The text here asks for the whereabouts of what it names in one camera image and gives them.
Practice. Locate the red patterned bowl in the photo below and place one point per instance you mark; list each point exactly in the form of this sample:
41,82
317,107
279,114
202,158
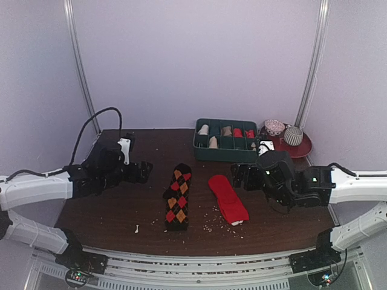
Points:
274,127

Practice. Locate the black argyle sock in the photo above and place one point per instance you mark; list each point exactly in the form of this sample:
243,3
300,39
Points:
176,197

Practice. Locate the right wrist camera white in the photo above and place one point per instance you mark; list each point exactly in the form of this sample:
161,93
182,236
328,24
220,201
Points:
265,146

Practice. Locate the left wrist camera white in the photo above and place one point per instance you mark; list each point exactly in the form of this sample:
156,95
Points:
125,144

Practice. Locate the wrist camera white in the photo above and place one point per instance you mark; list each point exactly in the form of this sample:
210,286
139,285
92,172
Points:
125,144
265,146

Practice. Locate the aluminium front rail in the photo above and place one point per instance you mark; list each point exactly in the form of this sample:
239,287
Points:
258,271

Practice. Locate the green divided organizer box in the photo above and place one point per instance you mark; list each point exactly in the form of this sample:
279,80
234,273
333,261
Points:
220,144

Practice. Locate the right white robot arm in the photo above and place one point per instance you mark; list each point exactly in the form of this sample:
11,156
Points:
349,186

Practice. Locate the right aluminium frame post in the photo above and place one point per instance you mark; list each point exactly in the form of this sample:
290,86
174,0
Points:
316,58

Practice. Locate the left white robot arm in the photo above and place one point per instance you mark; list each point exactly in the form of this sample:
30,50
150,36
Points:
26,187

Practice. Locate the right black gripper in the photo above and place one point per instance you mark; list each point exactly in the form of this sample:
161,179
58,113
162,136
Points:
248,176

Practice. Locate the red rolled sock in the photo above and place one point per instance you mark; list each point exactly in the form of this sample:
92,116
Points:
237,133

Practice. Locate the striped ceramic cup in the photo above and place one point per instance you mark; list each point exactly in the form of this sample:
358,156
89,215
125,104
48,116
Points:
293,136

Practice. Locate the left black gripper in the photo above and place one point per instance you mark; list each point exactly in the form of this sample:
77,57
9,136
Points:
143,172

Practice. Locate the beige rolled sock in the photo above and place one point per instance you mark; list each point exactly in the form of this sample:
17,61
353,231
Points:
204,130

